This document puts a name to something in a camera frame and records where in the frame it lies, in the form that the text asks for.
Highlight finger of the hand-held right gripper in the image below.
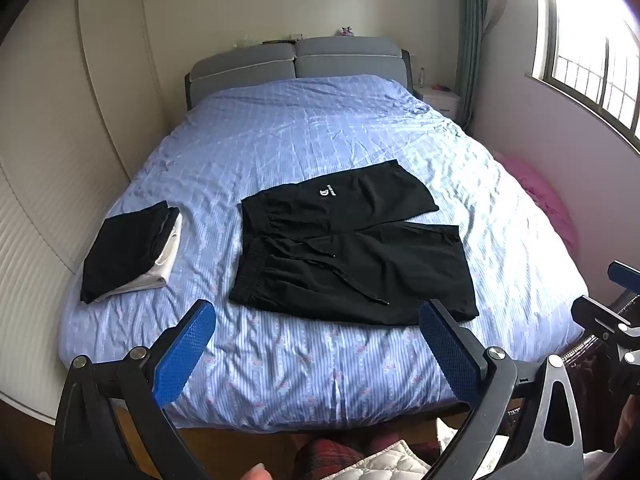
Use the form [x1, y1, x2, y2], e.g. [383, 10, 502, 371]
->
[571, 295, 640, 378]
[607, 260, 640, 293]

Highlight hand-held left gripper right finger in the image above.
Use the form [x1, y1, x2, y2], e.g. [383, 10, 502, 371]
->
[419, 299, 586, 480]

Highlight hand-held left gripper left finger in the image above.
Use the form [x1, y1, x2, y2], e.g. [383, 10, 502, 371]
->
[51, 299, 217, 480]

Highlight black pants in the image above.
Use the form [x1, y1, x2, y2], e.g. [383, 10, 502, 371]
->
[228, 159, 478, 327]

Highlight pink blanket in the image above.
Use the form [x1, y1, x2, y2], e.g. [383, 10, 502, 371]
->
[495, 154, 579, 257]

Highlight white quilted cloth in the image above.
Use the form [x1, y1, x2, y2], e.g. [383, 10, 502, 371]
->
[339, 439, 437, 480]

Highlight person's red plaid legs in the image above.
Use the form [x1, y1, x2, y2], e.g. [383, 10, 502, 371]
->
[294, 436, 441, 480]

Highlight blue striped bed sheet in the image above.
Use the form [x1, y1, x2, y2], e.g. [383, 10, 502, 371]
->
[57, 74, 591, 433]

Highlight cream wardrobe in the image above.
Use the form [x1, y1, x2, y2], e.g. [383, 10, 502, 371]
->
[0, 0, 172, 422]

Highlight barred window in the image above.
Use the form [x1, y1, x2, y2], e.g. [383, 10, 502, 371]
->
[532, 0, 640, 142]

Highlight white nightstand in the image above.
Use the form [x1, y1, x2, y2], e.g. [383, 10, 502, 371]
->
[415, 84, 462, 123]

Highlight green curtain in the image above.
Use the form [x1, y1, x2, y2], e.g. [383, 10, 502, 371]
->
[457, 0, 493, 133]

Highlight grey padded headboard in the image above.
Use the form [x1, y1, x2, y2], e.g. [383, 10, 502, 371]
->
[184, 36, 417, 112]

